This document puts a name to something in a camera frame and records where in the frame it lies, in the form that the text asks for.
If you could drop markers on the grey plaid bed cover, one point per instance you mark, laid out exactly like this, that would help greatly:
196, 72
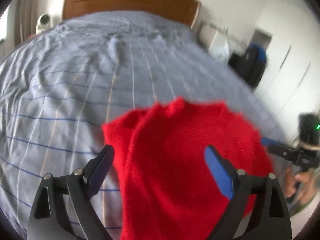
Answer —
58, 88

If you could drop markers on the red knit sweater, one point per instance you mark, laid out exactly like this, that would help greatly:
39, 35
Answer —
167, 190

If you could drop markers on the brown wooden headboard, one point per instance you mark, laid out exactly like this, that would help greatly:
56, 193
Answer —
183, 11

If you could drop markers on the beige window curtain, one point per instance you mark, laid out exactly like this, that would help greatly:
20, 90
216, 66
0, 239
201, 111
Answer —
25, 20

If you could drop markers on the white nightstand cabinet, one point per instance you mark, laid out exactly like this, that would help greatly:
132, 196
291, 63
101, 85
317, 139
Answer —
208, 30

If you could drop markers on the black and blue backpack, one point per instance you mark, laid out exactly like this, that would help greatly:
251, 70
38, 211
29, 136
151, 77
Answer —
250, 66

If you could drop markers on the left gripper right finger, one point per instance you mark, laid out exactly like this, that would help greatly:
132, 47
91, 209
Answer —
270, 216

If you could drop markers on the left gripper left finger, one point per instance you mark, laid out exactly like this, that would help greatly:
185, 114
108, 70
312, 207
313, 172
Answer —
49, 218

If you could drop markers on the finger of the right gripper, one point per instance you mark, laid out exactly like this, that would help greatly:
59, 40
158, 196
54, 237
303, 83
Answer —
267, 142

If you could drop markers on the operator right hand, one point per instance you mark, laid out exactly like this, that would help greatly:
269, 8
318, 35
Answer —
301, 185

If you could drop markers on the white plastic bag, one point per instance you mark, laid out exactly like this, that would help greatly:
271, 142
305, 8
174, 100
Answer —
219, 48

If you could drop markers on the white round bedside device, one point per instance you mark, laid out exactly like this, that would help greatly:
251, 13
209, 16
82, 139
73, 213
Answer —
44, 23

